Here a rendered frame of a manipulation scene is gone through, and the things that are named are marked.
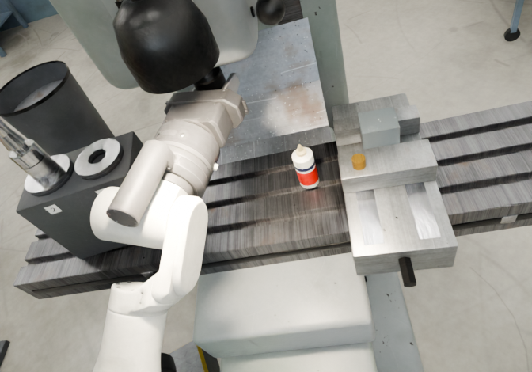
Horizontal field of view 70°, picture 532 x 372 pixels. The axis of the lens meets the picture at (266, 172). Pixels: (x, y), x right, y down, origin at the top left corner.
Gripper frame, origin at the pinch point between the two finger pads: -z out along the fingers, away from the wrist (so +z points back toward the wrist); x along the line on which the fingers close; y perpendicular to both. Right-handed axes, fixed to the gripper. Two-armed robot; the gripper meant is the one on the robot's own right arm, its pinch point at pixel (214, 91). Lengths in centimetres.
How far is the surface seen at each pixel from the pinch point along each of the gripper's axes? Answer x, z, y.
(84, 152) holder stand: 28.3, 5.3, 7.8
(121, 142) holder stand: 22.6, 1.8, 9.1
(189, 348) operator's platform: 35, 20, 83
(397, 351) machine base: -26, 6, 103
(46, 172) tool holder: 31.8, 11.5, 6.4
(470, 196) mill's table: -38.4, -1.7, 27.6
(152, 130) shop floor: 139, -119, 122
